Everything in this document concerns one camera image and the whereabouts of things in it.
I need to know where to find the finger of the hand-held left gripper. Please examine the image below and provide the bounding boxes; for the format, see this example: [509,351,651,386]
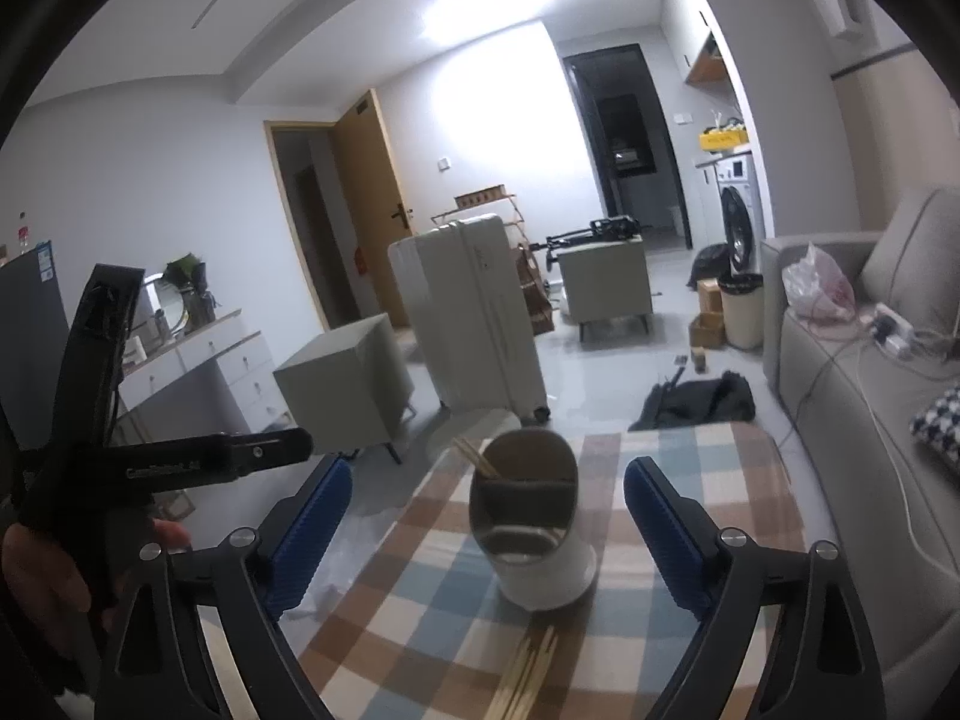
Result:
[64,262,146,457]

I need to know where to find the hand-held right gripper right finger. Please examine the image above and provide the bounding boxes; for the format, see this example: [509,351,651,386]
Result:
[624,456,890,720]

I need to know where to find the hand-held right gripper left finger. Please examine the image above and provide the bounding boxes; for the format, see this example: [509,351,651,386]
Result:
[94,456,353,720]

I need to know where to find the wooden chopstick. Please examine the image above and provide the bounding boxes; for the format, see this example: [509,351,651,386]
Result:
[486,637,542,720]
[496,631,550,720]
[507,628,556,720]
[517,625,561,720]
[452,442,494,479]
[460,438,500,476]

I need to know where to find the person's left hand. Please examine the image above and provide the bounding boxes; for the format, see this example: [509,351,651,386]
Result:
[0,516,192,691]

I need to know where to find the dark refrigerator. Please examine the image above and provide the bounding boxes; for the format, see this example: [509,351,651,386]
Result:
[0,240,72,451]

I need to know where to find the round mirror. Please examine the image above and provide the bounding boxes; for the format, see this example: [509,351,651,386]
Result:
[135,272,188,335]

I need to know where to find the white dresser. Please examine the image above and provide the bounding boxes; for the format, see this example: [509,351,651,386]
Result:
[116,307,293,443]

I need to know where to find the green plant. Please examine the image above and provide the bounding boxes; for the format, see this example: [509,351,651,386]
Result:
[165,253,218,327]

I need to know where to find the checked tablecloth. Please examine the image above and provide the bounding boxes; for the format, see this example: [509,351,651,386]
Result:
[296,420,796,720]

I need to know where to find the grey nightstand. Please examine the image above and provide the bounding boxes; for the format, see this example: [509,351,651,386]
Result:
[272,313,417,466]

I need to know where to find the grey sofa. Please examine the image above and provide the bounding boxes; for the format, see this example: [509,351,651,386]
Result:
[760,187,960,691]

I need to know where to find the beige trash bin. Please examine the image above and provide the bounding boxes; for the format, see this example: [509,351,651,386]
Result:
[718,274,766,350]

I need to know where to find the grey cabinet on legs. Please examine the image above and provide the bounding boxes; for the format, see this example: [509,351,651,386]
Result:
[557,234,652,344]

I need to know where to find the black trash bag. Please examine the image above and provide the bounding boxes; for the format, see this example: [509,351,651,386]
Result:
[688,244,732,290]

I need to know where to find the white hard-shell suitcase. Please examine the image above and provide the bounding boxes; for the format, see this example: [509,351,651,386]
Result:
[388,214,552,425]

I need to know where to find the clear plastic bag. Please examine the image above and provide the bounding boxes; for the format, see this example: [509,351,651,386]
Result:
[781,242,857,320]

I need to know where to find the houndstooth pillow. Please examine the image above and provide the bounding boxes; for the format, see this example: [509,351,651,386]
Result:
[910,386,960,466]

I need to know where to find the white power strip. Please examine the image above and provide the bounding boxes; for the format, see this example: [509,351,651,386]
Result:
[862,304,917,357]

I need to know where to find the black folded stand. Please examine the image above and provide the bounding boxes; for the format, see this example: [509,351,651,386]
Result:
[544,216,642,275]

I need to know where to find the white washing machine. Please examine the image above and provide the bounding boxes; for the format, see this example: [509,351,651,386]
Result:
[716,157,766,271]

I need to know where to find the wooden door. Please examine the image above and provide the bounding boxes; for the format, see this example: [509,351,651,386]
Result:
[330,90,416,327]

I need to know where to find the wooden rack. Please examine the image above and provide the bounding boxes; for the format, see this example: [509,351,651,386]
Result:
[431,184,556,335]

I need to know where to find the black framed glass door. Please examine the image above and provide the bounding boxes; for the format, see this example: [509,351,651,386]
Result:
[562,45,695,248]

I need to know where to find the white air conditioner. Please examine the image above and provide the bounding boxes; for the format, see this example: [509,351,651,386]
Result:
[825,0,867,38]

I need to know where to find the white cable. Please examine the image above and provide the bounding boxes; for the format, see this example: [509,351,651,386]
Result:
[791,330,942,548]

